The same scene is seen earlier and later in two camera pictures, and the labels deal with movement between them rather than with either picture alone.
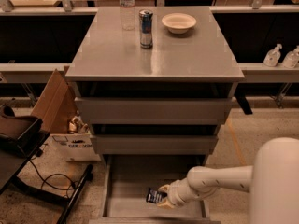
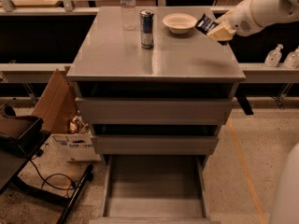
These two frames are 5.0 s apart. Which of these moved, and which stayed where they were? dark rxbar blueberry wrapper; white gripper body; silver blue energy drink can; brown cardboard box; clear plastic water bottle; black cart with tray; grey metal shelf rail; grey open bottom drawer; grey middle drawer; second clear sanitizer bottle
Moved: white gripper body; dark rxbar blueberry wrapper
Stayed: grey metal shelf rail; second clear sanitizer bottle; black cart with tray; grey open bottom drawer; clear plastic water bottle; brown cardboard box; grey middle drawer; silver blue energy drink can
